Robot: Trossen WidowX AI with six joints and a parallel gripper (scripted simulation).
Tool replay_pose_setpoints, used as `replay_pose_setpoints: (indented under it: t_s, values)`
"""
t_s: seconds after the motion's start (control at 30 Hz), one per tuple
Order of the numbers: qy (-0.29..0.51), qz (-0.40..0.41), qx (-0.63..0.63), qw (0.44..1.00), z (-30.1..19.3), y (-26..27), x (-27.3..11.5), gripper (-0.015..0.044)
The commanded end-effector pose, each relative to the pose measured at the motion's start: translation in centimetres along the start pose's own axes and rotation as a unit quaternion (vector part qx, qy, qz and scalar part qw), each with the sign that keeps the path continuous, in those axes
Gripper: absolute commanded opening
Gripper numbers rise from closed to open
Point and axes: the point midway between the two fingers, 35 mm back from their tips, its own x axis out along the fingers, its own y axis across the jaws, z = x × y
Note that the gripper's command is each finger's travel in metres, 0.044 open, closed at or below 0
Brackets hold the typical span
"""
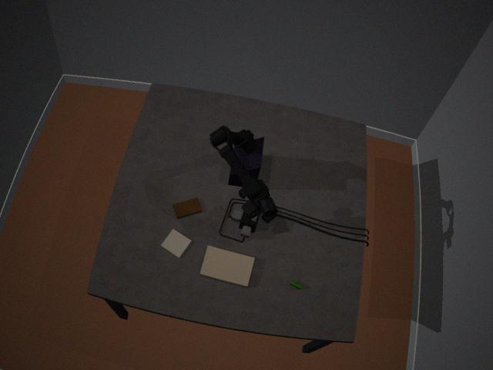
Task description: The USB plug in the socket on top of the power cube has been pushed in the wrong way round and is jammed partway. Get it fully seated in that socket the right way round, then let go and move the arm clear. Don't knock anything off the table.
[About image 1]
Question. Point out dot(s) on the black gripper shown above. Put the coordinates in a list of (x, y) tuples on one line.
[(266, 219)]

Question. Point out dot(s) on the small green bar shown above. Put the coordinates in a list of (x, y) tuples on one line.
[(296, 285)]

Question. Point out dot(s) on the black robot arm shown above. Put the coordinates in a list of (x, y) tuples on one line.
[(252, 187)]

